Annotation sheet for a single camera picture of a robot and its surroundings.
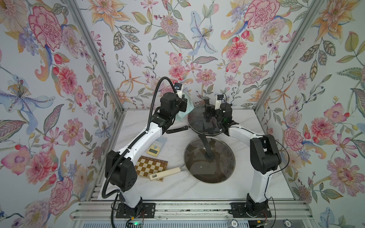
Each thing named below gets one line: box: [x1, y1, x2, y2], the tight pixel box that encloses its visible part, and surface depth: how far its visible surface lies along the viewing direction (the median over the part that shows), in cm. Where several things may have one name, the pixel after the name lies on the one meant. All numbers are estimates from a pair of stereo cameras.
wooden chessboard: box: [134, 155, 169, 182], surface depth 88 cm
